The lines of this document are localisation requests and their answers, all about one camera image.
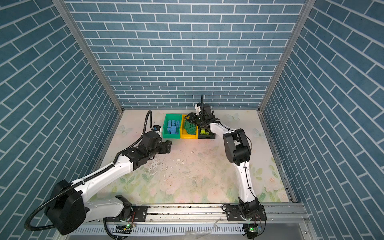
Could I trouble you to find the lime lego brick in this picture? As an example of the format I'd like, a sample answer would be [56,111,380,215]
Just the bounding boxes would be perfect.
[200,128,209,135]

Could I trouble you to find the aluminium corner post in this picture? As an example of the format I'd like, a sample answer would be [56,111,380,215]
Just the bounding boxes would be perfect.
[259,0,316,113]
[52,0,124,113]

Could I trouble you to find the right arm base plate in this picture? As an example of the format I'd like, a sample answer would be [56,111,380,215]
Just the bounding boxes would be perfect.
[221,204,267,222]

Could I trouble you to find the green plastic bin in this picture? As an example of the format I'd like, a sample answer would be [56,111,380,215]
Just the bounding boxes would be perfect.
[163,114,182,139]

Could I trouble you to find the dark green lego brick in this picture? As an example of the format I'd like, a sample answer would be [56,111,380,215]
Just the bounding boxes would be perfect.
[186,127,197,135]
[184,121,195,130]

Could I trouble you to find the aluminium corner post left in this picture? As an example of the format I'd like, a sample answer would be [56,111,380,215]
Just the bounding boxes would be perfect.
[52,0,124,113]

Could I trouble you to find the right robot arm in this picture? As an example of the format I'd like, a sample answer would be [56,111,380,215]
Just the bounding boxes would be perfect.
[185,102,260,212]

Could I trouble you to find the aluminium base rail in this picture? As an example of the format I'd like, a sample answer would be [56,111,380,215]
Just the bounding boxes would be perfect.
[51,202,319,240]

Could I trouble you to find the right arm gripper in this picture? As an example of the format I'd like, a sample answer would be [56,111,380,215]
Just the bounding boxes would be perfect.
[185,112,206,127]

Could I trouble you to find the yellow plastic bin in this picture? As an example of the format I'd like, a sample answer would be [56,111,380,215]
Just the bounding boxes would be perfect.
[181,115,198,139]

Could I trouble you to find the aluminium corner post right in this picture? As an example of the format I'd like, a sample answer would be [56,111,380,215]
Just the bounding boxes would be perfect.
[259,0,316,113]

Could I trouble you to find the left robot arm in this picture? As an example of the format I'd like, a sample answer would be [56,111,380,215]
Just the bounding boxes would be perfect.
[45,132,172,235]

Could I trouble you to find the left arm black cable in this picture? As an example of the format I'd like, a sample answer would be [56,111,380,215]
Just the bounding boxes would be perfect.
[24,110,153,240]

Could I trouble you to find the blue lego brick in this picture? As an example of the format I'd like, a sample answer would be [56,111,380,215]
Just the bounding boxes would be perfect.
[168,126,180,135]
[167,120,178,128]

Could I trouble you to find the black plastic bin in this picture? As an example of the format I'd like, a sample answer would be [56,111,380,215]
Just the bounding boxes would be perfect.
[198,127,216,140]

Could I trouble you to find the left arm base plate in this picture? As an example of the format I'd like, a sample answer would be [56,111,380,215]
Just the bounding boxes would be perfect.
[106,206,148,223]

